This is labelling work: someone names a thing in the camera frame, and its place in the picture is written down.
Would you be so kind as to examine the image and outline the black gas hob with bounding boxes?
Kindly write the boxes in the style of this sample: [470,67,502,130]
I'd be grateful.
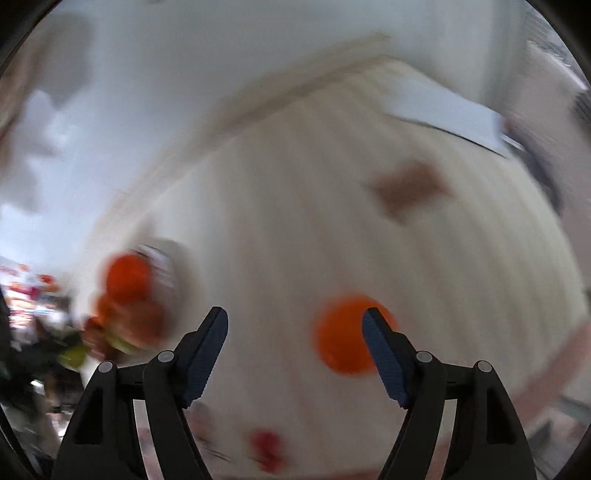
[0,318,93,416]

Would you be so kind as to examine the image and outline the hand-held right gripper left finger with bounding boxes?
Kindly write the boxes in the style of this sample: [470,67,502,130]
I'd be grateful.
[52,306,229,480]

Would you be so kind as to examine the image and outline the dark red apple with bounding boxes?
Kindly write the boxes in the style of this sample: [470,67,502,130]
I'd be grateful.
[95,295,167,347]

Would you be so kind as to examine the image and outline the colourful wall stickers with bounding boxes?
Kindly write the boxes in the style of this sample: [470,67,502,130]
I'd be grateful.
[0,263,63,319]

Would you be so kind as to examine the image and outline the green apple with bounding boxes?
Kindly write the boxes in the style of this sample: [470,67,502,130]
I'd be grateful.
[60,344,88,370]

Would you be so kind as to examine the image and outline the oval patterned plate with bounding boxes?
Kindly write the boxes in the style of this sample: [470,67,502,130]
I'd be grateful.
[99,237,185,352]

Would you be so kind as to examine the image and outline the small orange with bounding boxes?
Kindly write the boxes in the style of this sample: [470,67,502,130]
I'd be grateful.
[314,295,400,374]

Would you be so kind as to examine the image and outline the red cherry tomato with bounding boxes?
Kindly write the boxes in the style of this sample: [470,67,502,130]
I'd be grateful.
[249,429,284,455]

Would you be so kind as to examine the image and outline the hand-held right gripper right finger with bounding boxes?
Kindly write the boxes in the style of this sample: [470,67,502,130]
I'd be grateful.
[361,307,539,480]

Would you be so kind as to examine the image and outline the striped cloth with cat print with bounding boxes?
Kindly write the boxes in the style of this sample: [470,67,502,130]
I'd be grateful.
[83,55,591,480]

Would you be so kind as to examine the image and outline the large orange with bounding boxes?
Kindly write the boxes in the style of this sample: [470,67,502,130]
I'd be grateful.
[105,254,153,303]

